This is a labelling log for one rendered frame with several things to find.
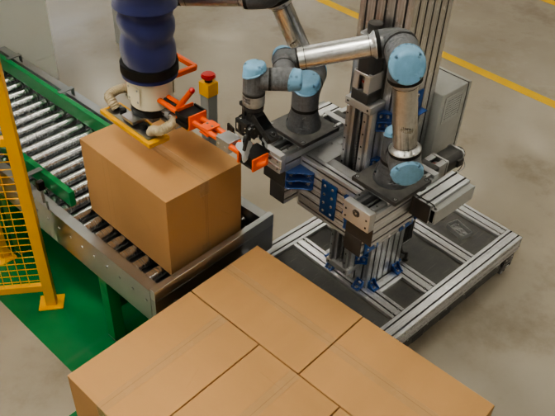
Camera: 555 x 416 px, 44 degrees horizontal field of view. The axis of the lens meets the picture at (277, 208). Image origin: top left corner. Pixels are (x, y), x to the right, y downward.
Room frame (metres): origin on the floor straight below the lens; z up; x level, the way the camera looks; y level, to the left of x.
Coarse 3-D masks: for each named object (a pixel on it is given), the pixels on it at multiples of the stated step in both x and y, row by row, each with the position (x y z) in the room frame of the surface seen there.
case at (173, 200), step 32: (96, 160) 2.36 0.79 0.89; (128, 160) 2.30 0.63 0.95; (160, 160) 2.31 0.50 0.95; (192, 160) 2.32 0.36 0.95; (224, 160) 2.33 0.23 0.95; (96, 192) 2.39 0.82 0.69; (128, 192) 2.21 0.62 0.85; (160, 192) 2.09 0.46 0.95; (192, 192) 2.13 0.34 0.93; (224, 192) 2.25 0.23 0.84; (128, 224) 2.23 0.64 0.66; (160, 224) 2.06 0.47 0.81; (192, 224) 2.13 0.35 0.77; (224, 224) 2.25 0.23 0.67; (160, 256) 2.08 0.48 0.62; (192, 256) 2.12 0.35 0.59
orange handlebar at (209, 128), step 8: (192, 64) 2.60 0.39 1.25; (184, 72) 2.54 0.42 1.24; (168, 96) 2.33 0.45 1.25; (168, 104) 2.27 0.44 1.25; (184, 104) 2.28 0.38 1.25; (200, 120) 2.18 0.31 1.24; (208, 120) 2.17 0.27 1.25; (200, 128) 2.12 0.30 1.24; (208, 128) 2.11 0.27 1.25; (216, 128) 2.12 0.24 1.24; (208, 136) 2.09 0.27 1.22; (232, 144) 2.02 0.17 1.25; (264, 160) 1.93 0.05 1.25
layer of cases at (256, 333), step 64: (256, 256) 2.19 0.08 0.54; (192, 320) 1.80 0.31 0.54; (256, 320) 1.82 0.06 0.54; (320, 320) 1.83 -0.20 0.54; (128, 384) 1.48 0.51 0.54; (192, 384) 1.50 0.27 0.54; (256, 384) 1.51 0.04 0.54; (320, 384) 1.53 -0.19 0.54; (384, 384) 1.54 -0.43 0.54; (448, 384) 1.56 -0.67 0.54
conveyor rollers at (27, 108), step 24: (24, 96) 3.47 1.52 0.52; (24, 120) 3.18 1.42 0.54; (48, 120) 3.19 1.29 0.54; (72, 120) 3.20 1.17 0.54; (24, 144) 2.97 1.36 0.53; (48, 144) 2.98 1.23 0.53; (72, 144) 2.98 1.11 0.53; (48, 168) 2.77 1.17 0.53; (72, 168) 2.77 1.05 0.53; (48, 192) 2.57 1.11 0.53; (120, 240) 2.24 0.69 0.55; (144, 264) 2.11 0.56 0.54
